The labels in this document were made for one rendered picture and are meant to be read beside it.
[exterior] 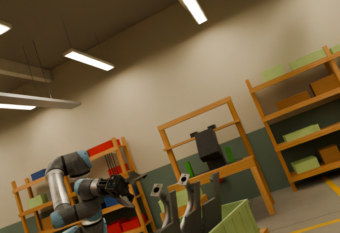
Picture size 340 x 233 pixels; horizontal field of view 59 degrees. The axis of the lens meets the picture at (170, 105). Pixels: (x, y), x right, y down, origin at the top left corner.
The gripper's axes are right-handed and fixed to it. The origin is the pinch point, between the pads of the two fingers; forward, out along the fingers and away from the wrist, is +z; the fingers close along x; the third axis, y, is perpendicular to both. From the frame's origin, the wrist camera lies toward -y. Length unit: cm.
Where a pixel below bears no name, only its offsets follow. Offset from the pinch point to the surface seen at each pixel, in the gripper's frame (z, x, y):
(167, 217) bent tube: 8.1, -5.4, -11.3
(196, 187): 15.6, 11.4, -15.5
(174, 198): 12.3, 0.4, -6.0
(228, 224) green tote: 27.9, 1.9, -29.4
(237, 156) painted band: -127, 313, -411
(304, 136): 10, 318, -365
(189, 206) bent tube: 10.3, 6.0, -23.3
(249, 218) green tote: 31, 13, -47
